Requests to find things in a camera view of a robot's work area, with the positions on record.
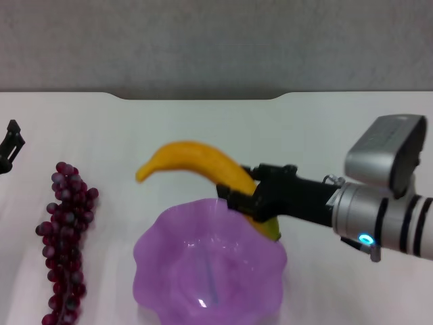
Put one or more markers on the purple wavy glass bowl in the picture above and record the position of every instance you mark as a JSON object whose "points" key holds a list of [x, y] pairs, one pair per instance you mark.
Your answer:
{"points": [[209, 264]]}

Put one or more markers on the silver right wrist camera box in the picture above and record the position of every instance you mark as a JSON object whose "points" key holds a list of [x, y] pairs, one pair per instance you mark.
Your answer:
{"points": [[379, 149]]}

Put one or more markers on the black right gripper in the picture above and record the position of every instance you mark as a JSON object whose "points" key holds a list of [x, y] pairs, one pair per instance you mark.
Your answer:
{"points": [[297, 196]]}

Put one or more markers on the dark red grape bunch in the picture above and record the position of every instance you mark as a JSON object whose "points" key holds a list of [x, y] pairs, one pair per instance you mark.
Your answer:
{"points": [[67, 216]]}

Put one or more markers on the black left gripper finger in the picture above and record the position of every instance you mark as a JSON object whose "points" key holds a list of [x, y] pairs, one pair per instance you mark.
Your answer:
{"points": [[11, 142]]}

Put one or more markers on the yellow banana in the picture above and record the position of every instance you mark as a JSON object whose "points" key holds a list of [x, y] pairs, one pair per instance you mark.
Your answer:
{"points": [[189, 152]]}

